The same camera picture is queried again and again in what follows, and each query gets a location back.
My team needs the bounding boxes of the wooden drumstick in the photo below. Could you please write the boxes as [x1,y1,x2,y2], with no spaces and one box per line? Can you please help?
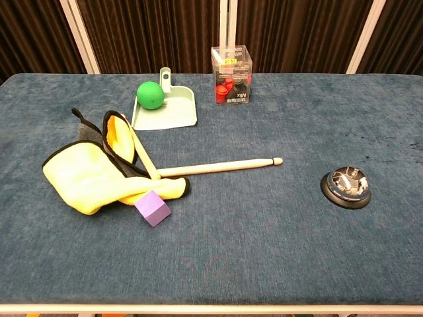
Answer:
[157,157,284,178]
[120,113,162,180]

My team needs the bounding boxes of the white table frame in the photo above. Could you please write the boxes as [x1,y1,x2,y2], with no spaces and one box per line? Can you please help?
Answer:
[0,303,423,315]

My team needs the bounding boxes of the blue table cloth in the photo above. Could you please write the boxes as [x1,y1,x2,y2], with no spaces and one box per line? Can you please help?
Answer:
[0,73,423,306]

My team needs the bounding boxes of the clear box red black caps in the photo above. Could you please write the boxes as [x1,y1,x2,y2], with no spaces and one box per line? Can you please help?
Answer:
[210,46,254,105]

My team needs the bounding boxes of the yellow microfiber cloth black edge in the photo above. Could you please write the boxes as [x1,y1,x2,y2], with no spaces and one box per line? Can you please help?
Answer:
[42,108,191,216]

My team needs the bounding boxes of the purple cube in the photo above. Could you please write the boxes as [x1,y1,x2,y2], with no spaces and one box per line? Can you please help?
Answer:
[134,190,173,228]

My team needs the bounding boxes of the silver call bell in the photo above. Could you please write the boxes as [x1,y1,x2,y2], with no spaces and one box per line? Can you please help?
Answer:
[319,167,371,209]

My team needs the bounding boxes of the green ball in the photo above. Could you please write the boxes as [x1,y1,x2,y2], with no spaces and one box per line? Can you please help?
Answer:
[136,81,165,110]

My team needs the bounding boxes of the dark brown curtain panel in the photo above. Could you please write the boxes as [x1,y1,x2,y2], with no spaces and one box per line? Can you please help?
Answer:
[0,0,87,83]
[358,0,423,75]
[76,0,221,74]
[233,0,374,74]

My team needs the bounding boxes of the mint green dustpan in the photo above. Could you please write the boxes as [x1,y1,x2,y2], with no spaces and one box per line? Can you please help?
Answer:
[131,67,198,131]

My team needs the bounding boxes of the white partition post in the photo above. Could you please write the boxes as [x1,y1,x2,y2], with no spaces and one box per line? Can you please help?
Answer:
[346,0,387,75]
[219,0,236,49]
[59,0,101,75]

